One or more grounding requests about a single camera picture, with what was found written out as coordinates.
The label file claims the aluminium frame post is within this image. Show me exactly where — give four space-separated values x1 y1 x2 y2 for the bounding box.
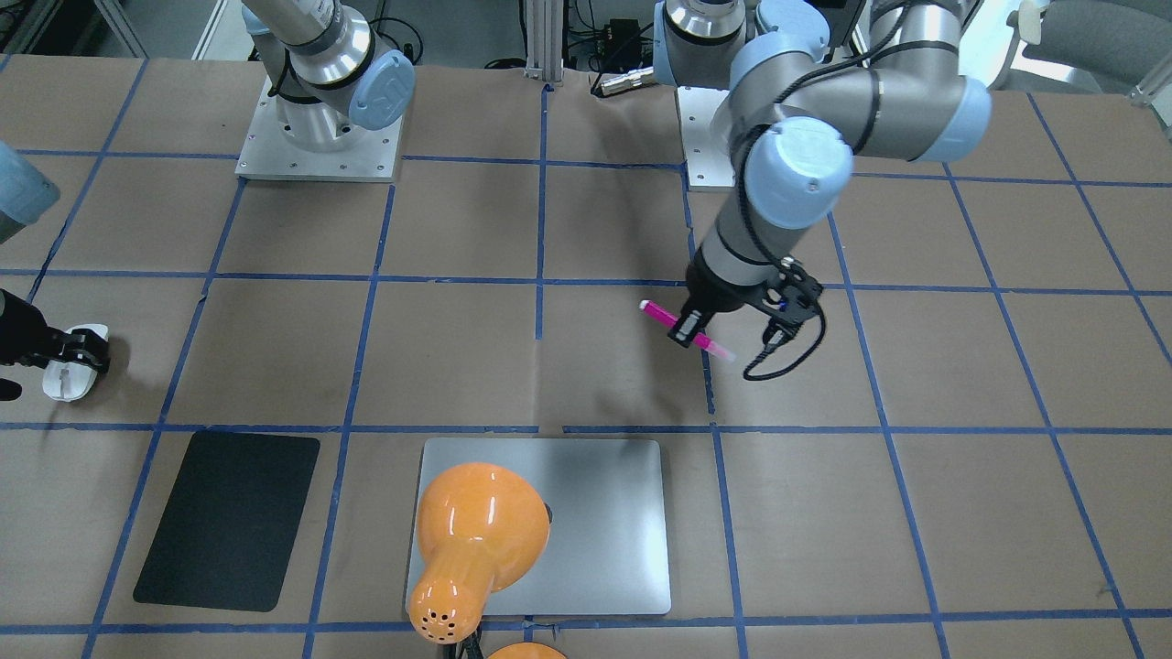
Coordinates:
522 0 566 88

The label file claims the silver closed notebook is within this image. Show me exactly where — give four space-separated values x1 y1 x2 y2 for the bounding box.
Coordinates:
420 437 672 618

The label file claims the pink pen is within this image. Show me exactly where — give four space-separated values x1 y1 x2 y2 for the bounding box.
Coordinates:
639 299 736 362

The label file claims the black mousepad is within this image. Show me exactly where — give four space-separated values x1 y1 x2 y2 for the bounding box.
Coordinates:
132 430 321 612

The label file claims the orange desk lamp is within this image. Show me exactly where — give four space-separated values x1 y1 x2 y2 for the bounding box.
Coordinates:
406 462 553 658

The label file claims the white computer mouse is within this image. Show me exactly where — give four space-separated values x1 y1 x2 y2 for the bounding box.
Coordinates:
42 324 110 402

